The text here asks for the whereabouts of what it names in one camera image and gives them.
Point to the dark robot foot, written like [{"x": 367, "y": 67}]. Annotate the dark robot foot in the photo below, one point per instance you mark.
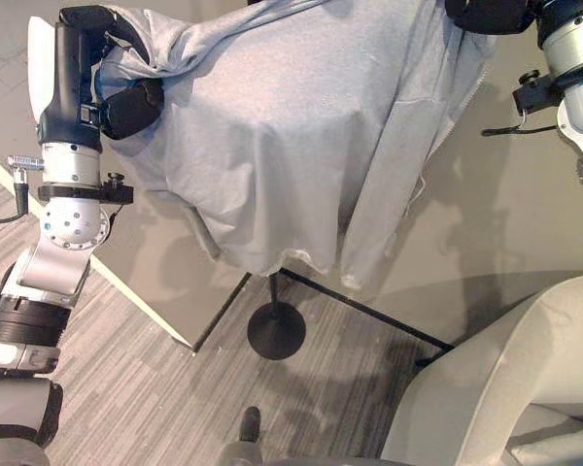
[{"x": 249, "y": 423}]

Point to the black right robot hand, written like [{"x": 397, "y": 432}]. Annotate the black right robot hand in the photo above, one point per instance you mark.
[{"x": 486, "y": 17}]

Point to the beige sofa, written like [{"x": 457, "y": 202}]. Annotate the beige sofa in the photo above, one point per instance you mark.
[{"x": 505, "y": 374}]

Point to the light grey garment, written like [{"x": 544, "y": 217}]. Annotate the light grey garment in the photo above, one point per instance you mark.
[{"x": 291, "y": 141}]

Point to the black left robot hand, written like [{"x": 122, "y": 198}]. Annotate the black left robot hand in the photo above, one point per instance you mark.
[{"x": 73, "y": 73}]

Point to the silver robot leg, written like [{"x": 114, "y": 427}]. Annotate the silver robot leg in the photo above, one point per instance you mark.
[{"x": 240, "y": 454}]

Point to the black clothes rack stand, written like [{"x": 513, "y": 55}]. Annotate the black clothes rack stand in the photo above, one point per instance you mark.
[{"x": 275, "y": 322}]

